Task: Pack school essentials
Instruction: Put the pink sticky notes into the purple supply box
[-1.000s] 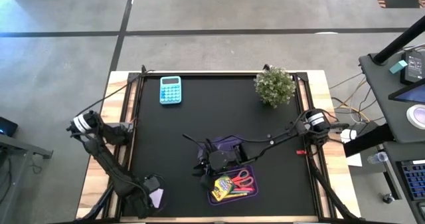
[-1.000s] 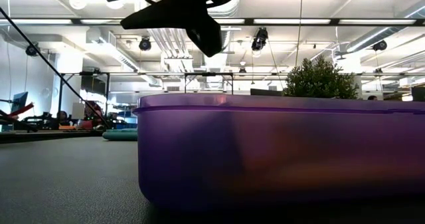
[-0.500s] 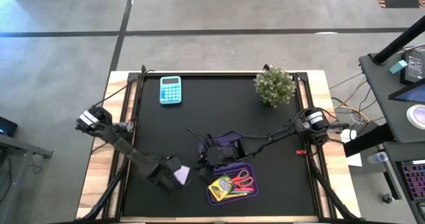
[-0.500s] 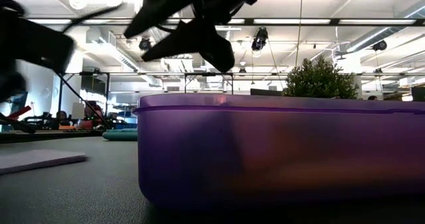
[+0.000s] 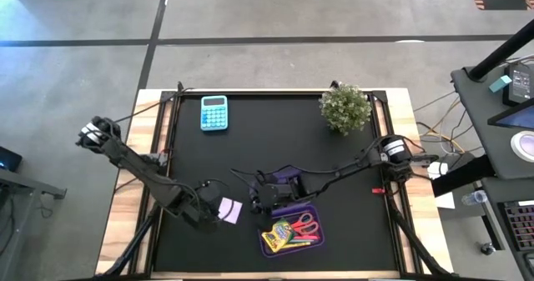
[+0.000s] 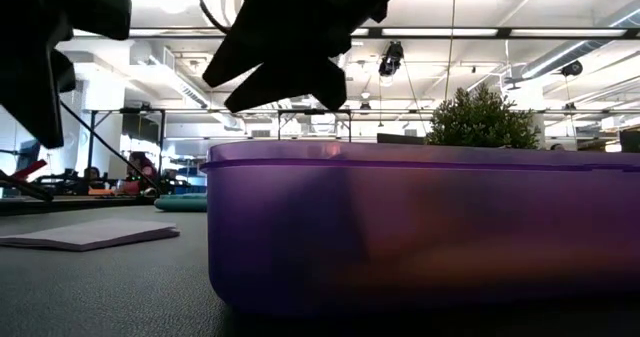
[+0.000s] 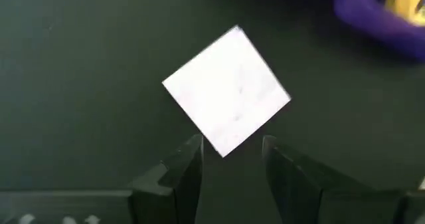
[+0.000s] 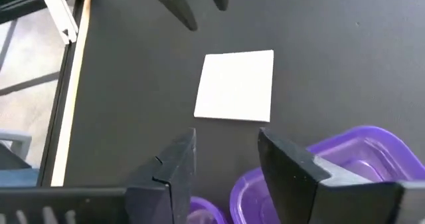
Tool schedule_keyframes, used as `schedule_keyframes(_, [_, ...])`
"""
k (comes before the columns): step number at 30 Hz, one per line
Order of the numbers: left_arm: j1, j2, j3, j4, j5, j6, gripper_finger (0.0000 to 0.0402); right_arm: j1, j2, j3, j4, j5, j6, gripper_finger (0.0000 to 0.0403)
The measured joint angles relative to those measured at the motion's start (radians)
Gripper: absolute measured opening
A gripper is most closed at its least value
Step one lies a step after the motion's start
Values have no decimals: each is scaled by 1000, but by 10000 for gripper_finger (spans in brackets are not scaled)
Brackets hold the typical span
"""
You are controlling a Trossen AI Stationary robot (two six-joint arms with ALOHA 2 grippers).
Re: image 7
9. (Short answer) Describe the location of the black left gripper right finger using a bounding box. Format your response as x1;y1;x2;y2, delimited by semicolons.
261;134;408;224

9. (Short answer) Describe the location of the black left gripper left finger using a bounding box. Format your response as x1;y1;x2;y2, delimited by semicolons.
127;134;205;224

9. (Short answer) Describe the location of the pale lavender sticky note pad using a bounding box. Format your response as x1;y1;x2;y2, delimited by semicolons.
161;24;292;158

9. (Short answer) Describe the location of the purple plastic pencil box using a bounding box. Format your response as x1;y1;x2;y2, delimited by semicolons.
280;0;425;62

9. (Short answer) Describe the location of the yellow green crayon box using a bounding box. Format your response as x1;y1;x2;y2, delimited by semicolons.
384;0;425;27

